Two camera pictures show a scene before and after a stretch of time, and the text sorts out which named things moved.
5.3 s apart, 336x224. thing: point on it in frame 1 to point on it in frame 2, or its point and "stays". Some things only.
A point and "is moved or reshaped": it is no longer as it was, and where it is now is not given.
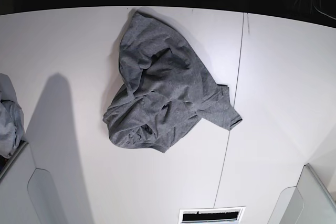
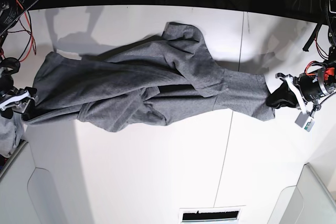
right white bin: (310, 202) stays
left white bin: (27, 193) stays
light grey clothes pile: (12, 128) stays
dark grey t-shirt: (167, 89) is moved or reshaped
